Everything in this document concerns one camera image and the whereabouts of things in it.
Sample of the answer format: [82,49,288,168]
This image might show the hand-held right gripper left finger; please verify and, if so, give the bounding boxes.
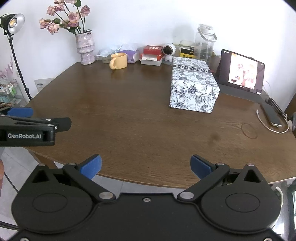
[30,154,116,202]

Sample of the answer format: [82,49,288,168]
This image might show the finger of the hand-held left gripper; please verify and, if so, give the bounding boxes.
[0,107,34,118]
[0,116,72,133]

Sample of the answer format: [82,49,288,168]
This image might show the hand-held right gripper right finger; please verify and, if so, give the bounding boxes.
[177,154,264,201]

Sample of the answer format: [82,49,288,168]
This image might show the floral storage box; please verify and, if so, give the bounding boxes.
[169,91,219,114]

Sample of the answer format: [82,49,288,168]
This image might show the floral box lid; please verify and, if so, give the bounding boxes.
[171,56,221,95]

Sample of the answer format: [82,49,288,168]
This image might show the brown wooden desktop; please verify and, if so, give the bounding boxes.
[23,61,296,188]

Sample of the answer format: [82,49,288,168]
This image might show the storage rack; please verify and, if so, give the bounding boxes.
[0,79,28,109]

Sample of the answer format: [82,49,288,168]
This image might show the black lamp stand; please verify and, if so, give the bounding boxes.
[7,35,33,101]

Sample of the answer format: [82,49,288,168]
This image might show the pale purple dried grass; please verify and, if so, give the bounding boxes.
[0,57,16,79]

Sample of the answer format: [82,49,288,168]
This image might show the purple ribbed vase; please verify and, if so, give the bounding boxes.
[75,31,96,65]

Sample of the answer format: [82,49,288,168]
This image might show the clear plastic bag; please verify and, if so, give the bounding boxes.
[96,44,123,62]

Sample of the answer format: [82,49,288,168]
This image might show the grey tablet case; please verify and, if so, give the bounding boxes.
[214,54,270,103]

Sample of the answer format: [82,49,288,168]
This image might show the yellow mug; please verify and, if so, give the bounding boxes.
[109,52,128,70]

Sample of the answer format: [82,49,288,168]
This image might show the white bucket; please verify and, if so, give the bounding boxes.
[269,183,286,209]

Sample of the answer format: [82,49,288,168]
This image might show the studio lamp head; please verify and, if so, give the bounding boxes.
[0,13,25,36]

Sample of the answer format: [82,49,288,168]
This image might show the black mini tripod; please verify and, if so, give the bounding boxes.
[265,98,288,118]

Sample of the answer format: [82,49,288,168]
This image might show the purple tissue pack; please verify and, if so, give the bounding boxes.
[120,49,140,63]

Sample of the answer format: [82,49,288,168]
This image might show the tablet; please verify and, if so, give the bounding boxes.
[218,49,265,95]

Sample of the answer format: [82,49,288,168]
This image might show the pink rose bouquet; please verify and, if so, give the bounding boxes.
[39,0,91,35]

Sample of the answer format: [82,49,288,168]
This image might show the red and white box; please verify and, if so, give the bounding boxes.
[142,53,163,61]

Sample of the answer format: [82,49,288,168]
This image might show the yellow and black box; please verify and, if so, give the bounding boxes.
[180,47,196,58]

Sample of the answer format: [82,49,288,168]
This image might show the clear water bottle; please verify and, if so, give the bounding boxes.
[195,24,218,63]

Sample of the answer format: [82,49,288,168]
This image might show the white wall socket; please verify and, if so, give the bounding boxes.
[34,77,55,94]

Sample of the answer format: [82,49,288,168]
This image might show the brown hair tie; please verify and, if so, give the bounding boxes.
[241,123,258,139]

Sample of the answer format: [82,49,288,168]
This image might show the smartphone with white cable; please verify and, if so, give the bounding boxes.
[256,80,290,134]

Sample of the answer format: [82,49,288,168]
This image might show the black braided cable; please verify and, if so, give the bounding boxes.
[0,219,20,231]

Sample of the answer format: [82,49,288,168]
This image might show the white robot-shaped camera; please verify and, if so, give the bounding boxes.
[162,43,177,64]

